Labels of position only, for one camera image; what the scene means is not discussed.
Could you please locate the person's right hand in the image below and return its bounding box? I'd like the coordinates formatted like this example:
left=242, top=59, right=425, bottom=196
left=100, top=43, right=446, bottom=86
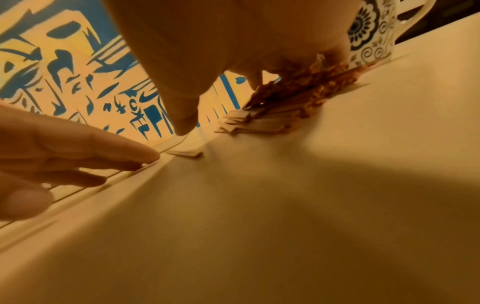
left=102, top=0, right=364, bottom=137

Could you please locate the person's left hand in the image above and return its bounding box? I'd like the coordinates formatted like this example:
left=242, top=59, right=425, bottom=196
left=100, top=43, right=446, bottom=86
left=0, top=101, right=162, bottom=222

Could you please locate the row of laid wooden sticks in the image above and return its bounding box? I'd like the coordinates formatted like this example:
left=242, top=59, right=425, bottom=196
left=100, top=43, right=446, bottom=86
left=0, top=139, right=188, bottom=230

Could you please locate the blue patterned mat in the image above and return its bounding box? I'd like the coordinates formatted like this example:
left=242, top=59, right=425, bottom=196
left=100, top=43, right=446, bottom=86
left=0, top=0, right=282, bottom=144

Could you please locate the pile of red-tipped matchsticks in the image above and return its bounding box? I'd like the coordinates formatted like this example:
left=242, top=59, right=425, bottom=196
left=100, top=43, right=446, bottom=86
left=214, top=53, right=370, bottom=136

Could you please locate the single wooden matchstick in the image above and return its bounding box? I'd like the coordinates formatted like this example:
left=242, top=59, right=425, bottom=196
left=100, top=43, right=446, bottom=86
left=165, top=149, right=204, bottom=159

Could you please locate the white mug with floral print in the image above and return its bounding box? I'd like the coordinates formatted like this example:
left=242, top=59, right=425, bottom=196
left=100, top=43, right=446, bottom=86
left=346, top=0, right=438, bottom=68

